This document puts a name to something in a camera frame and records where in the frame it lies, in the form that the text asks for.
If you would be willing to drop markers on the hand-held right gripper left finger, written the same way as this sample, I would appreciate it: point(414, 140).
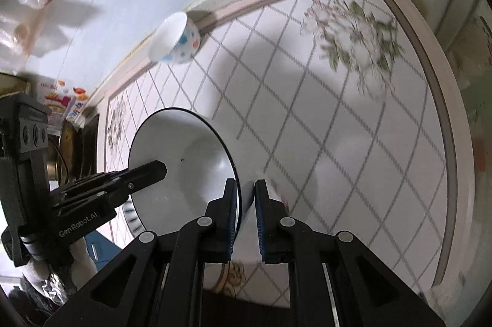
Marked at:
point(232, 219)

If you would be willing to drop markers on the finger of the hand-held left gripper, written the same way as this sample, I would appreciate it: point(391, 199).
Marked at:
point(146, 171)

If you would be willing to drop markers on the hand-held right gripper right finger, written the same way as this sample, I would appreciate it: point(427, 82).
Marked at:
point(261, 219)

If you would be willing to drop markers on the white dark-rimmed bowl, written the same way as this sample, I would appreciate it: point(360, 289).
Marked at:
point(184, 165)

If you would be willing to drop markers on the person's left forearm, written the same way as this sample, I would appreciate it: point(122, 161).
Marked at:
point(77, 265)

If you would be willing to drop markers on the blue striped plate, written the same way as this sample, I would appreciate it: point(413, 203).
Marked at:
point(132, 219)

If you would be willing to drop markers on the colourful printed package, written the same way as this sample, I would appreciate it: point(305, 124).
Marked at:
point(57, 98)

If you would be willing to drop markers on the diamond pattern tablecloth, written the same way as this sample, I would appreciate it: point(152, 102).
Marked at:
point(346, 157)

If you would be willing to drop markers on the clear plastic bag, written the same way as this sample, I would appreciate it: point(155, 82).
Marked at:
point(21, 38)

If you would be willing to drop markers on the white dotted bowl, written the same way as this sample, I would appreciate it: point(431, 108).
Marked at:
point(175, 38)

